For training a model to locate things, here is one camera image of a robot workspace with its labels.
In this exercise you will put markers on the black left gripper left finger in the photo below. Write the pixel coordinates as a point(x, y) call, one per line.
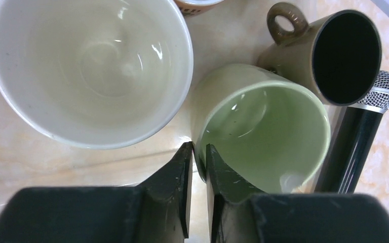
point(156, 210)

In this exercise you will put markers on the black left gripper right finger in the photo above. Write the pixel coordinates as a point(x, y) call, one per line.
point(240, 212)

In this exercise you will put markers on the light green mug front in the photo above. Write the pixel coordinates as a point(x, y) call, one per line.
point(272, 131)

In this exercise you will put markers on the yellow mug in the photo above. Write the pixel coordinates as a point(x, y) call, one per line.
point(95, 74)

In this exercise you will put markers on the small grey blue mug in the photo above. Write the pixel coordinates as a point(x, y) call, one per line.
point(195, 7)

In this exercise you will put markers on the black handheld microphone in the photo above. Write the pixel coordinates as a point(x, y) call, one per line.
point(342, 169)

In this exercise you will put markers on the clear plastic tray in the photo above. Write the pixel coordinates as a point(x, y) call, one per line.
point(122, 172)

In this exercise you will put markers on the dark brown mug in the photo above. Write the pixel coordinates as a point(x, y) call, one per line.
point(337, 57)

